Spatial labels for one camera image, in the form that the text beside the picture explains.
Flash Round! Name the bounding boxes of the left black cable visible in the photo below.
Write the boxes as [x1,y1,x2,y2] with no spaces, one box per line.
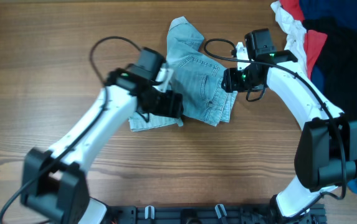
[0,35,143,224]

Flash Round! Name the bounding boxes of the black cable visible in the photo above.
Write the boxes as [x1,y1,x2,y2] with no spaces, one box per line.
[203,38,348,200]
[0,35,143,224]

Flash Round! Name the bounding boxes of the right black cable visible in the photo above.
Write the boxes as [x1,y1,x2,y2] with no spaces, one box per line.
[203,38,348,200]

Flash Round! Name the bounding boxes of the light blue denim shorts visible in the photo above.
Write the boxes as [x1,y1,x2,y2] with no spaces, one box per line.
[128,16,239,133]

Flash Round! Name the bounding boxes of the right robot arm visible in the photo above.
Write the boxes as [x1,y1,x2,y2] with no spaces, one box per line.
[221,29,357,223]

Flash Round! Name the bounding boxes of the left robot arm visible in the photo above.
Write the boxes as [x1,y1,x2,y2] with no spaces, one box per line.
[20,48,183,223]

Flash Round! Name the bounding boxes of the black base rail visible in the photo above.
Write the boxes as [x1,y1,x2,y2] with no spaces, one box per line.
[102,204,327,224]

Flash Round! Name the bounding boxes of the white shirt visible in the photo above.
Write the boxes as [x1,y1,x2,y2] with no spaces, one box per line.
[270,1,307,73]

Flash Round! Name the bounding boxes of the red garment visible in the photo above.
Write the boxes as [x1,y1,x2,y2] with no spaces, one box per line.
[279,0,327,80]

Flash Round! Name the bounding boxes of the right grey rail clip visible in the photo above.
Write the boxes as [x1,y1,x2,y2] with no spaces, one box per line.
[214,203,227,224]

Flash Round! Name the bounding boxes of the dark blue garment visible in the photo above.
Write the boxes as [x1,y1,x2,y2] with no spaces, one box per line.
[298,0,357,195]

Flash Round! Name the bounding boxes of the grey rail clip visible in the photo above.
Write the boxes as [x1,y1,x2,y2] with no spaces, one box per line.
[214,203,227,224]
[145,205,155,224]

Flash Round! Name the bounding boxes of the left grey rail clip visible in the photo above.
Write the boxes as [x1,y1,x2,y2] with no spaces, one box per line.
[145,205,155,224]

